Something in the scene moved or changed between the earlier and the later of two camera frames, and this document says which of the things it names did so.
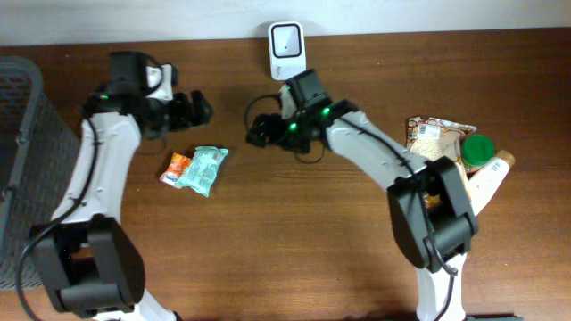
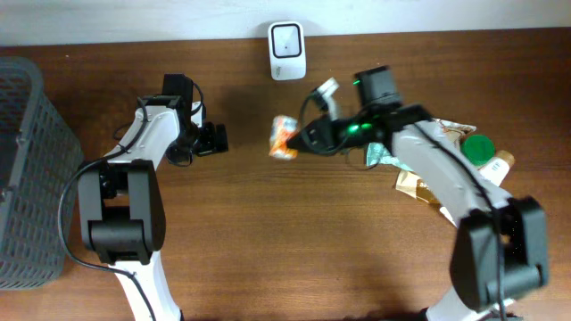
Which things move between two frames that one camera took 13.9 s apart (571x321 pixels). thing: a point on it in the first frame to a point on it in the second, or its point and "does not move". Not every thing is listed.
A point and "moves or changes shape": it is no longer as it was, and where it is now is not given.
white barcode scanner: (287, 51) does not move
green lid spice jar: (476, 149) does not move
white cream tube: (485, 182) does not move
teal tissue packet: (202, 168) moves or changes shape
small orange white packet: (178, 162) moves or changes shape
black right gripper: (274, 131) to (321, 141)
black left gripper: (185, 111) to (214, 138)
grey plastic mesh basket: (37, 147) does not move
